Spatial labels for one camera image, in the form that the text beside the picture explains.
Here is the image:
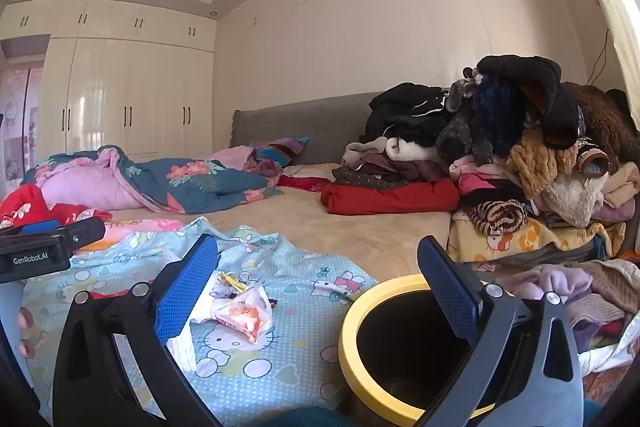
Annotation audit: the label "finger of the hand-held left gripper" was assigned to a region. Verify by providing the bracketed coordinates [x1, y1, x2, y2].
[17, 217, 107, 255]

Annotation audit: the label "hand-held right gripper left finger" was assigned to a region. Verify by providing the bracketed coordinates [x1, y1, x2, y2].
[52, 233, 221, 427]

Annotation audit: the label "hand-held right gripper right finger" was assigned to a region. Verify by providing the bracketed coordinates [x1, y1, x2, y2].
[416, 234, 586, 427]

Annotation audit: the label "yellow snack wrapper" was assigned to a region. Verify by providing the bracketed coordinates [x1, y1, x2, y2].
[215, 272, 251, 300]

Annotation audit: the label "snack wrappers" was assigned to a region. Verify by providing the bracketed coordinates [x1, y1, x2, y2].
[210, 284, 275, 343]

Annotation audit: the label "yellow-rimmed black bin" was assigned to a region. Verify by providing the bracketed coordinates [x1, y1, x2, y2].
[338, 273, 516, 423]

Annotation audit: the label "person's left hand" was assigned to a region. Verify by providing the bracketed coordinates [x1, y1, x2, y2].
[16, 306, 38, 363]

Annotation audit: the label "pink cartoon cloth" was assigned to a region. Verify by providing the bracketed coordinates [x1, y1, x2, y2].
[75, 218, 186, 253]

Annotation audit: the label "red floral cloth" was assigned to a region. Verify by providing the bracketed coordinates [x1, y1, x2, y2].
[0, 183, 113, 228]

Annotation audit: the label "brown striped cloth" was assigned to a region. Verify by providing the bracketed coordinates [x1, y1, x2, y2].
[472, 199, 528, 235]

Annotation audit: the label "yellow cartoon blanket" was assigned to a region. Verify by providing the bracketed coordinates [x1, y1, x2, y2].
[446, 207, 626, 265]

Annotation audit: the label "folded red cloth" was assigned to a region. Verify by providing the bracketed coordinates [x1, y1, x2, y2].
[320, 179, 461, 215]

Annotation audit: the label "bright pink garment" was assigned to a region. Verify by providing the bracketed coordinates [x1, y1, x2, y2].
[457, 172, 506, 198]

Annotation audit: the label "blue floral quilt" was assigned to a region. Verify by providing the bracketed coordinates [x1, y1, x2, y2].
[22, 146, 286, 214]

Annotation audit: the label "light blue cartoon sheet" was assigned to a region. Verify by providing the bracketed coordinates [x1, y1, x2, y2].
[20, 217, 381, 427]

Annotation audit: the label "beige bed blanket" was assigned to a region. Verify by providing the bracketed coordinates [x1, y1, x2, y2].
[100, 162, 456, 283]

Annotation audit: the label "pink cartoon door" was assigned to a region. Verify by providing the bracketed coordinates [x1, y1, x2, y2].
[0, 67, 43, 188]

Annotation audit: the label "dark brown dotted garment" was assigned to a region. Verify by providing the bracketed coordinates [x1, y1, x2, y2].
[332, 159, 451, 188]

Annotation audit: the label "pale pink cloth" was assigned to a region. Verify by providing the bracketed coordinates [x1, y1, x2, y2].
[210, 146, 256, 170]

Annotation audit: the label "white fleece garment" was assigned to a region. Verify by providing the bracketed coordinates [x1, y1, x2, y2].
[385, 138, 441, 162]

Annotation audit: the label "white fluffy garment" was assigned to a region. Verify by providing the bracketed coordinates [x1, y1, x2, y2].
[542, 174, 608, 228]

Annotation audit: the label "cream wardrobe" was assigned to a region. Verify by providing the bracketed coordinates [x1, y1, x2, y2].
[0, 0, 218, 158]

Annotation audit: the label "tan knit sweater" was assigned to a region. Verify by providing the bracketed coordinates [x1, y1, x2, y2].
[505, 127, 581, 200]

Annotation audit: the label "grey dotted garment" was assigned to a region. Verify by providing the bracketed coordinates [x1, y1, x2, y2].
[437, 79, 496, 162]

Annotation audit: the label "dark red cloth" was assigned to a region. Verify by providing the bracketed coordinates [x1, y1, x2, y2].
[277, 174, 341, 192]

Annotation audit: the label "beige grey garment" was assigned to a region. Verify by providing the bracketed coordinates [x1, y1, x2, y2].
[342, 137, 391, 168]

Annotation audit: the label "brown knit garment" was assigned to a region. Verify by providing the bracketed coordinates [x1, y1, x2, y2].
[565, 259, 640, 313]

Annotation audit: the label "striped pillow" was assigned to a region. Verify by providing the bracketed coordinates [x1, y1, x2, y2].
[252, 137, 310, 168]

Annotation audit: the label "white cloth bag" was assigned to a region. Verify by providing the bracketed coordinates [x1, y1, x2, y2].
[580, 322, 640, 373]

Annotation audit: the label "orange printed cloth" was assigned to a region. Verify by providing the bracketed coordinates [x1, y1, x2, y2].
[582, 367, 636, 413]

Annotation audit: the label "black jacket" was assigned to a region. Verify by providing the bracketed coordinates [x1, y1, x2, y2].
[365, 83, 451, 142]

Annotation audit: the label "dark blue fuzzy garment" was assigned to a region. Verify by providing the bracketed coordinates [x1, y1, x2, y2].
[472, 74, 523, 148]

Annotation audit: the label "brown striped knit sleeve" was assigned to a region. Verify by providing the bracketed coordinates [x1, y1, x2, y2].
[575, 137, 611, 178]

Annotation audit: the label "grey fleece garment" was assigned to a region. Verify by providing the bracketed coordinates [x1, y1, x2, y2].
[447, 67, 481, 112]

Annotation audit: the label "cream towel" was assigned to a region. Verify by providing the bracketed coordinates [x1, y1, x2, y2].
[600, 162, 640, 208]

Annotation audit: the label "grey bed headboard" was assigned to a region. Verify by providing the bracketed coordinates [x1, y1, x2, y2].
[230, 92, 386, 168]

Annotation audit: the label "black knit garment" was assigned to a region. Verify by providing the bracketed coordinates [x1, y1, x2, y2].
[477, 55, 581, 148]

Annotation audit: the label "thin wall cable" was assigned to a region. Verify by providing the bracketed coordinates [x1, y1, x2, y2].
[587, 28, 611, 85]

